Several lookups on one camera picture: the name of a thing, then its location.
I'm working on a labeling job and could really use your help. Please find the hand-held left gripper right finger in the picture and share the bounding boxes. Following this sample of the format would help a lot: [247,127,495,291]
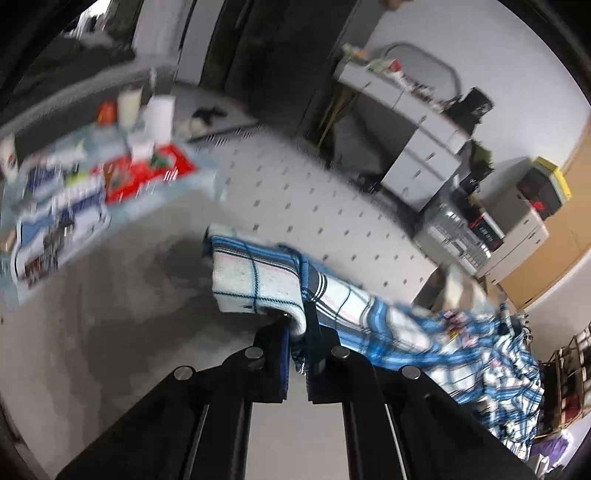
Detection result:
[304,301,541,480]

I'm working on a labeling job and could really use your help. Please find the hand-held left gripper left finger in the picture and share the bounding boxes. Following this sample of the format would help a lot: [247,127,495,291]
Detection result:
[55,318,293,480]

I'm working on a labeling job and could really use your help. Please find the blue white plaid shirt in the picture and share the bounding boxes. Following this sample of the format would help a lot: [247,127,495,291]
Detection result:
[203,224,546,462]

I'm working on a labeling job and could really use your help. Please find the beige blue checked blanket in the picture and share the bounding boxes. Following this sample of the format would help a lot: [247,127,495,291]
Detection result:
[411,265,490,319]

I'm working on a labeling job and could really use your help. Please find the white dotted floor mat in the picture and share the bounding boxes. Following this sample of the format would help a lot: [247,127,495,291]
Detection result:
[189,122,444,305]

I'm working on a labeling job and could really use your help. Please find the white drawer desk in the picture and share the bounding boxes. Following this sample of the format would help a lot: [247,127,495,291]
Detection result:
[335,58,472,210]

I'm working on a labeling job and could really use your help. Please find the red packet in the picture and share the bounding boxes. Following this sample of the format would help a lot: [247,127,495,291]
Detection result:
[92,143,197,204]

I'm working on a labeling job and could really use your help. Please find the white cabinet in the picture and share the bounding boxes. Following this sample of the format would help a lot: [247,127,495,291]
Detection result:
[475,182,550,282]

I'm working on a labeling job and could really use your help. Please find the purple cloth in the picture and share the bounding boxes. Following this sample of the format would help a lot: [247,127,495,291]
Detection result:
[531,436,571,474]

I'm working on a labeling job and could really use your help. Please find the blue white cat-shaped mat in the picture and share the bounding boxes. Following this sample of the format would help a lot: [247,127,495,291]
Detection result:
[9,175,112,282]

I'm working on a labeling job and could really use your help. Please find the black slippers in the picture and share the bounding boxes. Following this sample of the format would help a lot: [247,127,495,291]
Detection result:
[191,106,229,125]

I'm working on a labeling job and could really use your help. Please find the green potted plant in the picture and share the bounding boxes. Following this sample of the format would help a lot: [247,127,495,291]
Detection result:
[466,141,495,178]

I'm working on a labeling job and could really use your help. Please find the yellow black box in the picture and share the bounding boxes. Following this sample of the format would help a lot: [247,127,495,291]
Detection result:
[517,157,573,220]

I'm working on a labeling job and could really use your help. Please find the wooden wardrobe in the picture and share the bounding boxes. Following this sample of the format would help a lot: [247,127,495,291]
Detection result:
[501,134,591,310]

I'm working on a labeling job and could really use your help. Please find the black bag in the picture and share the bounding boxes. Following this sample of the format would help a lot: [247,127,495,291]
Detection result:
[445,87,495,134]

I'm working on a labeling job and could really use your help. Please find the white printed cup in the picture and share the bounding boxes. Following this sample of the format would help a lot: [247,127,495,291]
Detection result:
[0,134,19,178]

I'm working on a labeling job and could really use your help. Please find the wire basket rack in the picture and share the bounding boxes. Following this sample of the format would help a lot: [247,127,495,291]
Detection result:
[538,323,591,437]

